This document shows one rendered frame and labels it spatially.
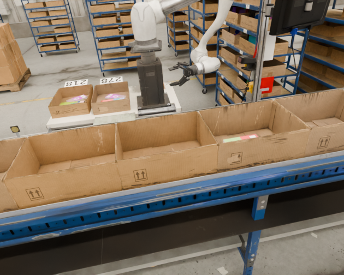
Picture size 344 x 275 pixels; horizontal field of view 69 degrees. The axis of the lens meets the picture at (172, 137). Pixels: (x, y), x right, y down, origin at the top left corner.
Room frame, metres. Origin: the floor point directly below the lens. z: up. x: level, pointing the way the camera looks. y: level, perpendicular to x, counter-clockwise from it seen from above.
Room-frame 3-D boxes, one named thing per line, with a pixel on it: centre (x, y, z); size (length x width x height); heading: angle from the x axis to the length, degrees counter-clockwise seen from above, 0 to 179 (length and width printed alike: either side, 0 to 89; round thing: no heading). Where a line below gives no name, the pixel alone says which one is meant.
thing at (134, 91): (1.96, 0.44, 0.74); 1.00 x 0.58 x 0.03; 96
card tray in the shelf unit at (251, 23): (2.44, -0.92, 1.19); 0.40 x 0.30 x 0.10; 8
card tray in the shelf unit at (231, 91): (2.92, -0.86, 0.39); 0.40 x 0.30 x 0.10; 9
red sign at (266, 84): (1.78, -0.72, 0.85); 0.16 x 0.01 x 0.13; 98
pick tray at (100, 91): (1.92, 0.46, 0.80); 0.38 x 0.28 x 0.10; 7
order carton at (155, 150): (0.90, 0.04, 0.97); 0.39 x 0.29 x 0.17; 98
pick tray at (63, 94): (1.92, 0.77, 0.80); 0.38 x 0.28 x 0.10; 6
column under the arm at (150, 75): (1.88, 0.13, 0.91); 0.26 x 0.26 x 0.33; 6
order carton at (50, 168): (0.85, 0.42, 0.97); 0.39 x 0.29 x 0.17; 98
